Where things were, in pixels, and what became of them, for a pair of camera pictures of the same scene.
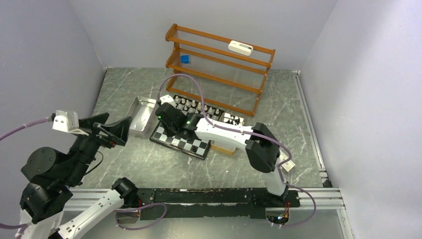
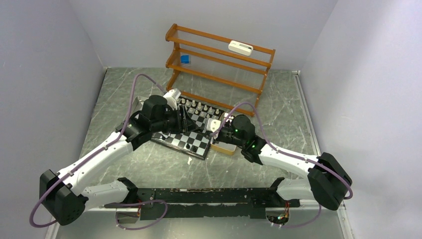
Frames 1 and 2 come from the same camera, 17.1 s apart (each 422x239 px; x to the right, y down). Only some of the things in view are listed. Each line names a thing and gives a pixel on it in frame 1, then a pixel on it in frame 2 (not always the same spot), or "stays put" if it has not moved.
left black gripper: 118,132 → 184,123
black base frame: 192,203 stays put
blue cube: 184,59 stays put
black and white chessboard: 196,147 stays put
